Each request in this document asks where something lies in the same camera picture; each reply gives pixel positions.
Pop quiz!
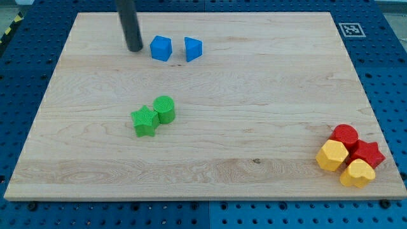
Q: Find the blue triangle block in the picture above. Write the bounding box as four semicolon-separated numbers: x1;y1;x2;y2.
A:
184;37;203;62

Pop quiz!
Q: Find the light wooden board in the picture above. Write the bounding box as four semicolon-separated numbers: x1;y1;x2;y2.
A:
4;12;406;202

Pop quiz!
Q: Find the white fiducial marker tag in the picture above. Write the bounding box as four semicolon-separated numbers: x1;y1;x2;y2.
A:
339;22;366;38

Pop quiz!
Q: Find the red star block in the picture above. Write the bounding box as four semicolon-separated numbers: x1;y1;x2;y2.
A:
346;139;386;169

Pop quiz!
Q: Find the blue cube block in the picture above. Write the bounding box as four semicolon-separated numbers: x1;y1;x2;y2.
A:
150;36;172;62

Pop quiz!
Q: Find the green cylinder block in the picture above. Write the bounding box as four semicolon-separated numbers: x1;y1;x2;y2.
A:
153;95;176;124

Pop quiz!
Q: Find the green star block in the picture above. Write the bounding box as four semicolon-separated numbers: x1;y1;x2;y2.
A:
130;106;160;137

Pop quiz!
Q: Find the yellow black hazard tape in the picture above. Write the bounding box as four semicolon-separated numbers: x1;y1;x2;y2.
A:
1;11;24;45

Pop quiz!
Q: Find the red cylinder block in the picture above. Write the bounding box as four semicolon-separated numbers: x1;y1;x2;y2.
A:
329;124;359;150

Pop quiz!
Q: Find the yellow heart block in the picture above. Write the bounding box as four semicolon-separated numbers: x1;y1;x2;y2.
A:
340;159;376;188

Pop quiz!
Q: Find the yellow hexagon block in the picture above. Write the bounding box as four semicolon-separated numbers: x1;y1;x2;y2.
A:
315;139;348;172

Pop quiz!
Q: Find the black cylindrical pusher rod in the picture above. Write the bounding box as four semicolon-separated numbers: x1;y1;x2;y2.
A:
115;0;143;52

